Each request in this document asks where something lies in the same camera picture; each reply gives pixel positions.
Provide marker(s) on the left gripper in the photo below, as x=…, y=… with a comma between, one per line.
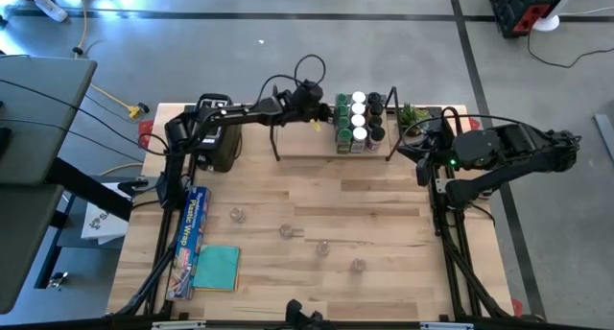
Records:
x=297, y=114

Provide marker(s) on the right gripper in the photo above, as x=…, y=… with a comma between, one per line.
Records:
x=439, y=153

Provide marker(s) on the purple-label jar black lid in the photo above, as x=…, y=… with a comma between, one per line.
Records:
x=377, y=134

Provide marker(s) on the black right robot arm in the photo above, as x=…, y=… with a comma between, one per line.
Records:
x=518, y=148

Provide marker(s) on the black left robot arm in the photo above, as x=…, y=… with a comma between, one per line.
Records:
x=240, y=115

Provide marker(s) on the yellow tag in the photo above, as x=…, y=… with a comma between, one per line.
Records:
x=315, y=125

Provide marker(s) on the succulent plant in black pot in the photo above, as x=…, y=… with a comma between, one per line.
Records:
x=411, y=116

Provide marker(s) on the orange spice jar black lid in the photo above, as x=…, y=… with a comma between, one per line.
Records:
x=376, y=120
x=374, y=98
x=376, y=108

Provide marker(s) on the red corner piece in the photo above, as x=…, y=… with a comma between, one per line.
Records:
x=145, y=127
x=474, y=124
x=517, y=308

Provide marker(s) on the black kitchen appliance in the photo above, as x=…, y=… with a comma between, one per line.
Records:
x=223, y=152

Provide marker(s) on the blue plastic wrap box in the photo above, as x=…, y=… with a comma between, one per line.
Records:
x=189, y=239

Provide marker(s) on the white stand with round base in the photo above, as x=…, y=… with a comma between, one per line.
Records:
x=547, y=22

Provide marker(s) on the teal folded cloth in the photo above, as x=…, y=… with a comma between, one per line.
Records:
x=216, y=267

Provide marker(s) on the grey metal bar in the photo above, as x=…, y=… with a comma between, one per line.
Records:
x=605, y=135

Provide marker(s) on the black bulky object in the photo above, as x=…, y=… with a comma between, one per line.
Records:
x=307, y=318

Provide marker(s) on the black clamp device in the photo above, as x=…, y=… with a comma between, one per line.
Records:
x=132, y=187

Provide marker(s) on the black diagonal support bar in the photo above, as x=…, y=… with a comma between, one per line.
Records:
x=91, y=188

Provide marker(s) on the white printed box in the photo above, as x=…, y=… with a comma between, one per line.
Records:
x=103, y=224

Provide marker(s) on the grey desk top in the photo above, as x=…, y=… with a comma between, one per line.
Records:
x=43, y=119
x=19, y=248

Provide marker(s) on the white power strip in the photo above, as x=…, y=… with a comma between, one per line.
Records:
x=50, y=7

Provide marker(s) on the dark desk leg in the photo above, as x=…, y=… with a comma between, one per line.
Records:
x=50, y=253

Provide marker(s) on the small metal clamp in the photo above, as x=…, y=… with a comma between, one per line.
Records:
x=57, y=279

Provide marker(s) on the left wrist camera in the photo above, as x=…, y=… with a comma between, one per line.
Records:
x=308, y=92

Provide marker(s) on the black table frame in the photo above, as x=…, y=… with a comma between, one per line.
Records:
x=384, y=326

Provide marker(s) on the silver bracket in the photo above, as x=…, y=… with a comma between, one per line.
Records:
x=177, y=325
x=446, y=326

